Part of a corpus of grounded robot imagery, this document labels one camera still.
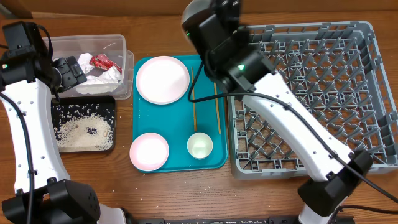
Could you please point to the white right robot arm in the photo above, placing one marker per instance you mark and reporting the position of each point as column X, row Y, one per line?
column 244, row 72

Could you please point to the left wooden chopstick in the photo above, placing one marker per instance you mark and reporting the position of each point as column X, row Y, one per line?
column 194, row 106

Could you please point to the right wooden chopstick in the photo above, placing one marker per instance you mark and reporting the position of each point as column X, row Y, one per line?
column 217, row 109

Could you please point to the red snack wrapper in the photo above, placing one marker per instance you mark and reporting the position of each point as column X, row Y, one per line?
column 103, row 62

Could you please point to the teal serving tray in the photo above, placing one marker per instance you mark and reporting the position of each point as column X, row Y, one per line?
column 174, row 122

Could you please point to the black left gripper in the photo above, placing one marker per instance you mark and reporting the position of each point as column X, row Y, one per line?
column 71, row 71

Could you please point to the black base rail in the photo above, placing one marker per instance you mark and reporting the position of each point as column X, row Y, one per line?
column 270, row 220

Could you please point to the small white cup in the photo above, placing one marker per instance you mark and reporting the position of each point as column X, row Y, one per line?
column 199, row 145

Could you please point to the pile of rice grains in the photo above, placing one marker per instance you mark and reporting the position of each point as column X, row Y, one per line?
column 84, row 135

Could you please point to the wooden chopstick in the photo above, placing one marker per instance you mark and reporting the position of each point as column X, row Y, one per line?
column 194, row 106
column 217, row 109

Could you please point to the large white plate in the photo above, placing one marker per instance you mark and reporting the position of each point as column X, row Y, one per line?
column 162, row 80

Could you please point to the grey dishwasher rack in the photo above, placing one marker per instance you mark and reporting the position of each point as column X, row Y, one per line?
column 336, row 71

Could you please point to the clear plastic waste bin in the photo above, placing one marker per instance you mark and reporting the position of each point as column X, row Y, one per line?
column 114, row 47

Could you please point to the white napkin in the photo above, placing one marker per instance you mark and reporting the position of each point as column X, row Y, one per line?
column 84, row 62
column 102, row 79

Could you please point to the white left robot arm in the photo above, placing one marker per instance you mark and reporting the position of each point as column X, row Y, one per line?
column 31, row 80

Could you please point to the black food waste tray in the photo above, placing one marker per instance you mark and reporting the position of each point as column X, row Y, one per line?
column 62, row 107

